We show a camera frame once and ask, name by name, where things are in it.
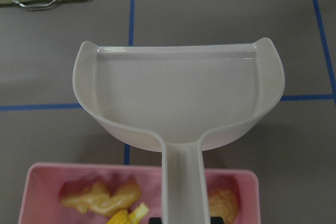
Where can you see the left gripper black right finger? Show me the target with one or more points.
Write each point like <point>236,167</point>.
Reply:
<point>216,220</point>

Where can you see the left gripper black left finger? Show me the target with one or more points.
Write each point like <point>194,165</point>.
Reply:
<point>155,220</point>

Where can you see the beige plastic dustpan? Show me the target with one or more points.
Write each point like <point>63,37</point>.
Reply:
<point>179,101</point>

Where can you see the pink plastic bin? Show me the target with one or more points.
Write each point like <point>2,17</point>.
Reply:
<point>46,183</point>

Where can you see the brown toy potato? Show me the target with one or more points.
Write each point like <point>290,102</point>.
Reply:
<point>223,203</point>

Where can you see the yellow toy corn cob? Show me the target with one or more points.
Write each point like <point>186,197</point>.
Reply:
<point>134,217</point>

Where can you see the tan toy ginger root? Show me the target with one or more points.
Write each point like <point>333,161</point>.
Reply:
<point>99,200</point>

